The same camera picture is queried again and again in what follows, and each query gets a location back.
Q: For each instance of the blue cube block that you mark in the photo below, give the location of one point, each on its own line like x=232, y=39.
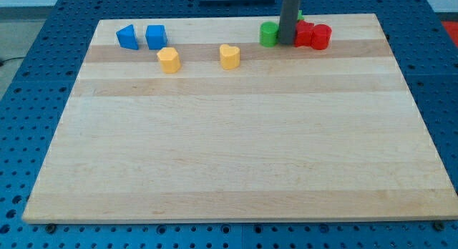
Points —
x=156, y=37

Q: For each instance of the wooden board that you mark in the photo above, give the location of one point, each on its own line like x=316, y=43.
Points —
x=291, y=135

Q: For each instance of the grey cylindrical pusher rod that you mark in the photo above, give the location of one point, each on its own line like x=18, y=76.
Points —
x=287, y=21

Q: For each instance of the red star block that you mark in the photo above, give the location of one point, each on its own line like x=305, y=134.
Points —
x=304, y=32

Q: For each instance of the green block behind rod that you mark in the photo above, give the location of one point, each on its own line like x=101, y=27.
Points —
x=300, y=15

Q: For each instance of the yellow hexagon block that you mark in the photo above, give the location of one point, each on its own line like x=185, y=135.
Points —
x=169, y=60

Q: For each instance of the yellow heart block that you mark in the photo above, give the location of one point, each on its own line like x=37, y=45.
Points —
x=229, y=56

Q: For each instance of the green cylinder block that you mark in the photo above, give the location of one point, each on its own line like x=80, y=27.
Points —
x=268, y=34

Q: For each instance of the blue triangle block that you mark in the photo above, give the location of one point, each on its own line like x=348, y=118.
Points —
x=127, y=37

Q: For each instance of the red cylinder block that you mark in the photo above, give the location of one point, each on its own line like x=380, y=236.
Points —
x=321, y=35

